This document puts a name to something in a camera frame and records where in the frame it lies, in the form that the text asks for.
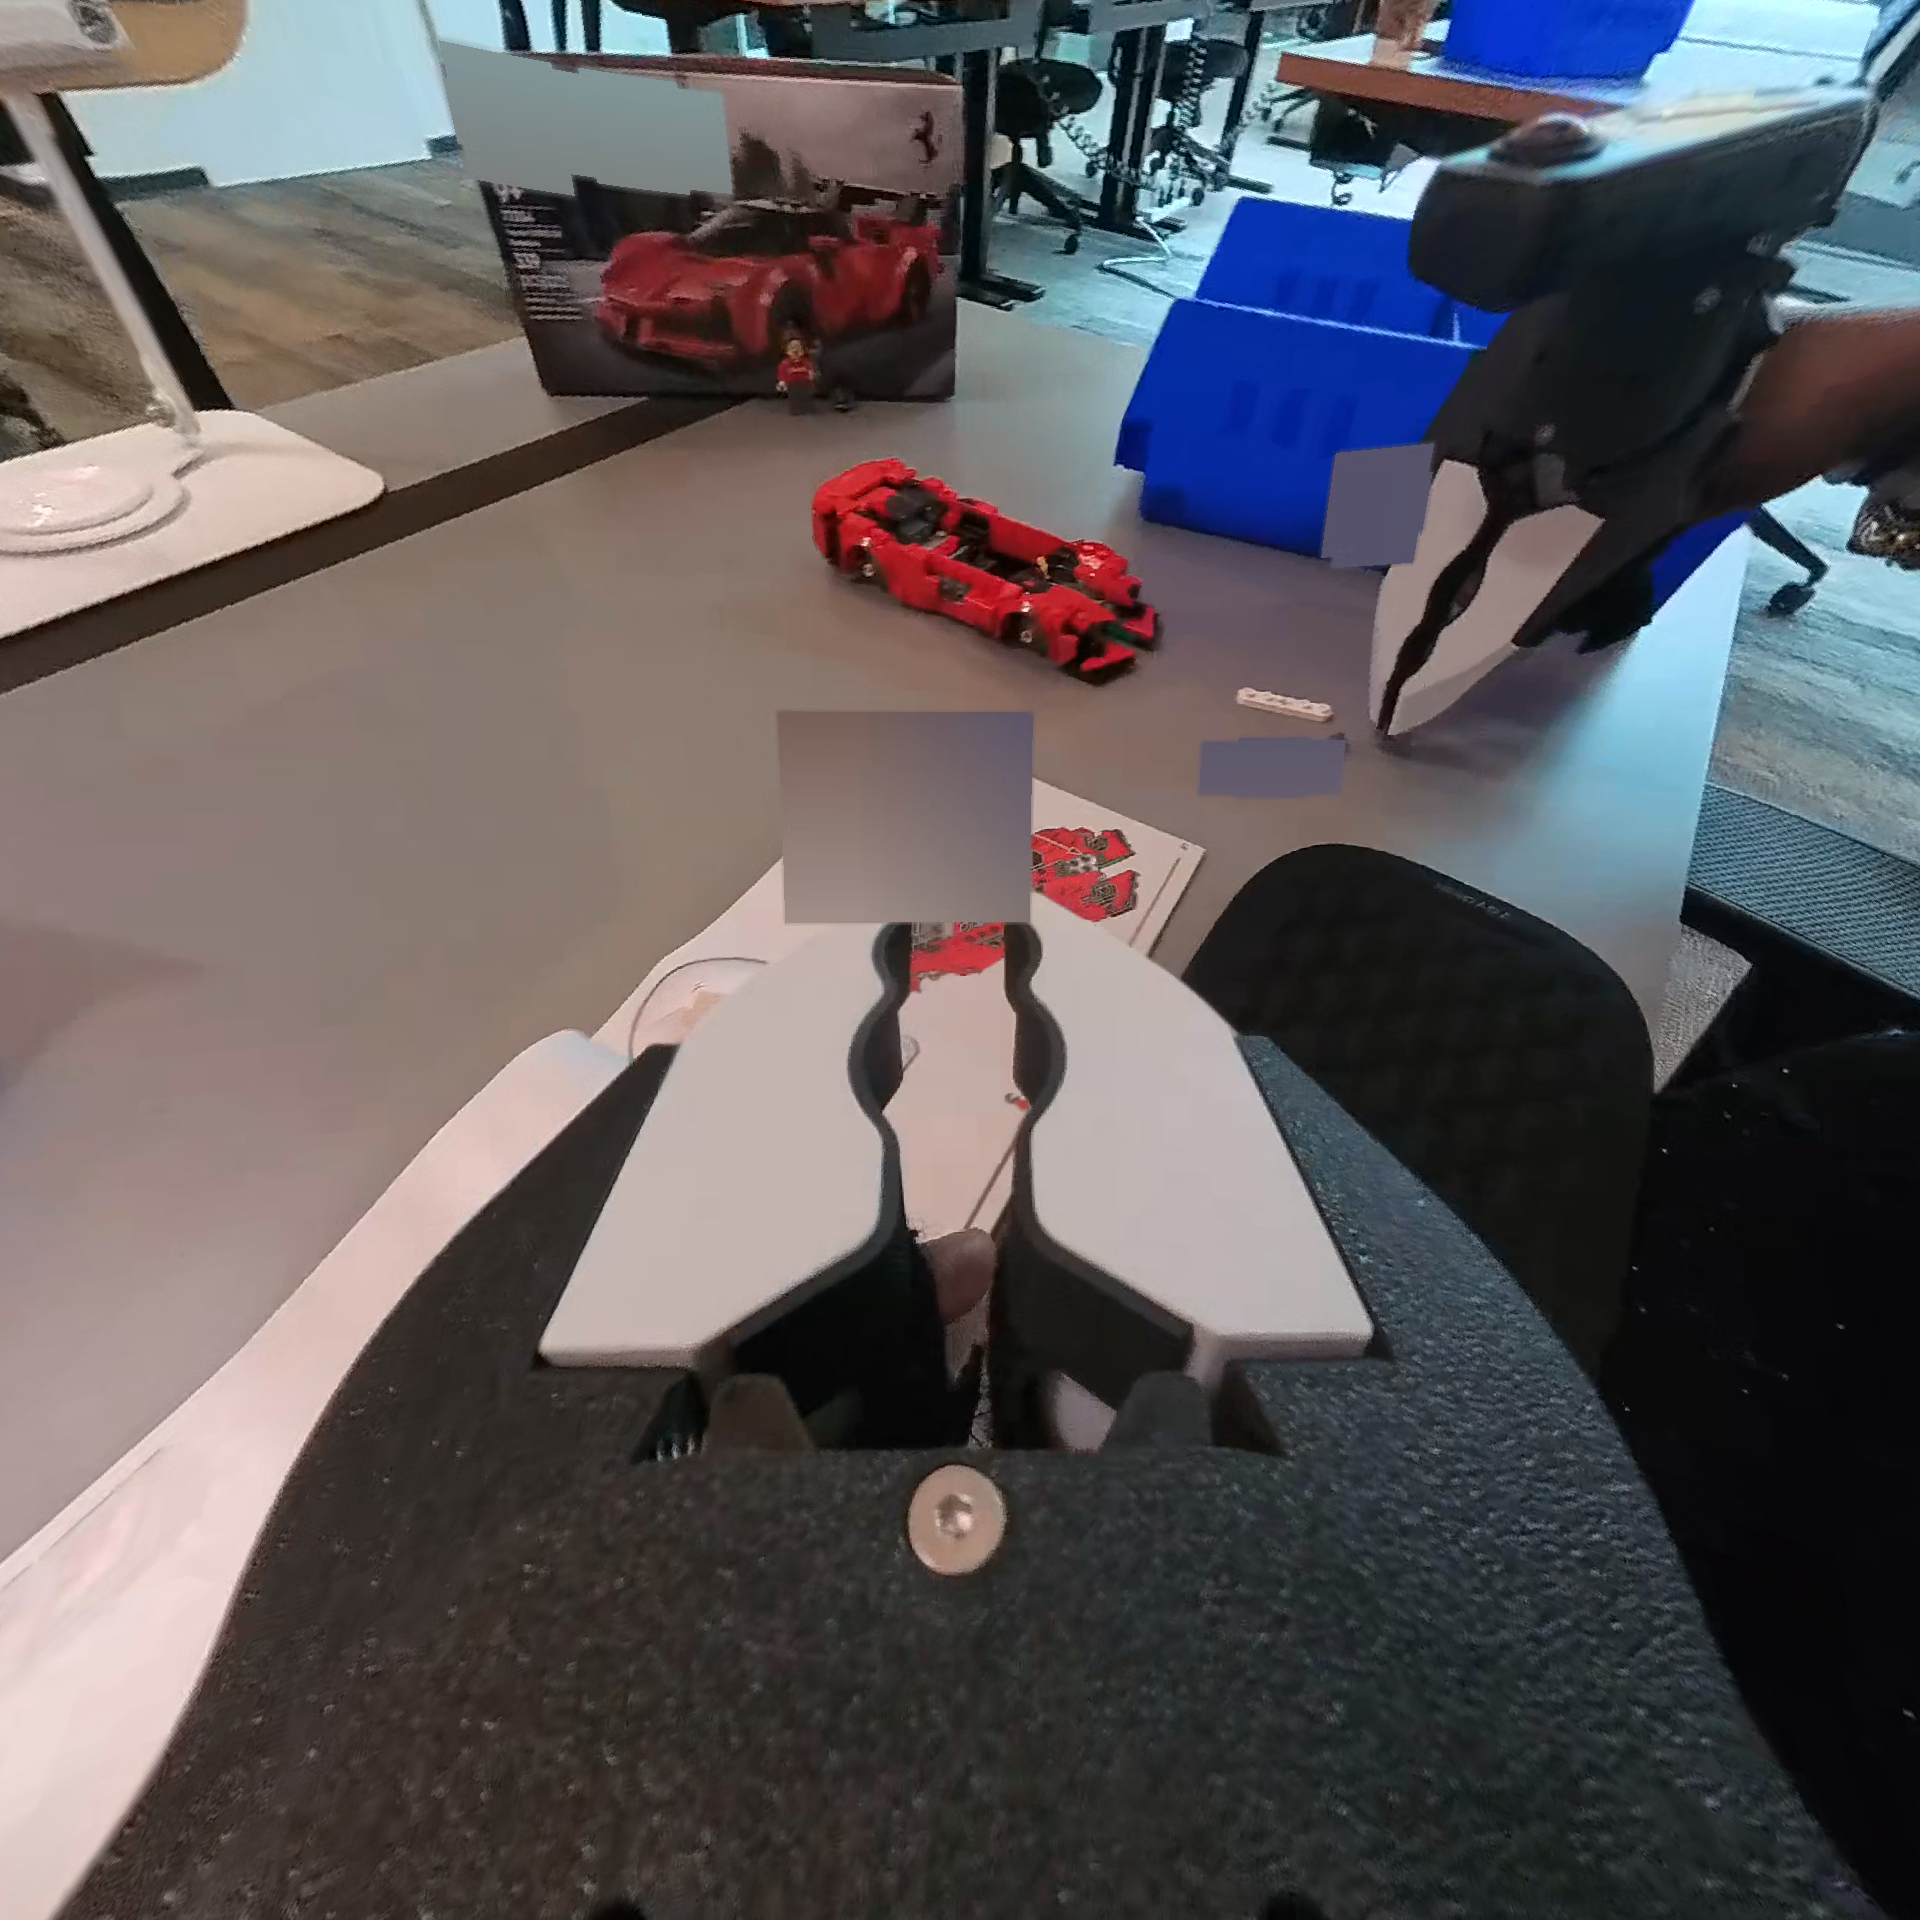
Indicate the white lamp stand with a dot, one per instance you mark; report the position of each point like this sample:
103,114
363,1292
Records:
165,495

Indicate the large blue plastic bin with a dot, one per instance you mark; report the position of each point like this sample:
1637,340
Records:
1245,422

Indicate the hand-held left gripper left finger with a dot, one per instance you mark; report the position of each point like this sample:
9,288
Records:
751,1172

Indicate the black office chair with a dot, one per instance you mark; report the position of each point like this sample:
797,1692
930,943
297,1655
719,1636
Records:
1037,135

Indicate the person's right hand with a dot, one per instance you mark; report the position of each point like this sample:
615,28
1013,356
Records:
1846,383

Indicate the blue storage box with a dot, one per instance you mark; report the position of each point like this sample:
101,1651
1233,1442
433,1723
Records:
1560,32

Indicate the wooden desk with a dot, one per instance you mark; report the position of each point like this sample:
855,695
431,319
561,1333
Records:
1440,84

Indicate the toy car instruction booklet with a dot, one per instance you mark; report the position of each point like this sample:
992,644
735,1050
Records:
1102,878

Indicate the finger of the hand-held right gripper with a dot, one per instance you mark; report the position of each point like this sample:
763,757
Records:
1499,600
1417,571

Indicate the toy car cardboard box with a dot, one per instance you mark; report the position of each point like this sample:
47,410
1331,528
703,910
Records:
721,285

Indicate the red toy brick car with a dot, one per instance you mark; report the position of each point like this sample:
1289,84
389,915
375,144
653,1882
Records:
975,564

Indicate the white toy brick plate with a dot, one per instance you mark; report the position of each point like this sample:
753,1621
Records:
1286,704

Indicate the small toy minifigure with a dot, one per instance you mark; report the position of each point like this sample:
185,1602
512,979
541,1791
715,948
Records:
798,375

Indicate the small blue plastic bin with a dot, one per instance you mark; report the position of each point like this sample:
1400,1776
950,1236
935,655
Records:
1319,254

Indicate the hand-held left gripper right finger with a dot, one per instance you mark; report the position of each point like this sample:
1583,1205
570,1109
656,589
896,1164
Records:
1184,1184

